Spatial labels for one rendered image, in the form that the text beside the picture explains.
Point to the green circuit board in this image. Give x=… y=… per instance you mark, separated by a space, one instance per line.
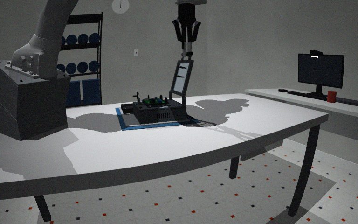
x=153 y=101

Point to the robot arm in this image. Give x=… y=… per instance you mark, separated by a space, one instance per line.
x=38 y=58

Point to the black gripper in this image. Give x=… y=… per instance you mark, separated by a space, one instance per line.
x=186 y=17

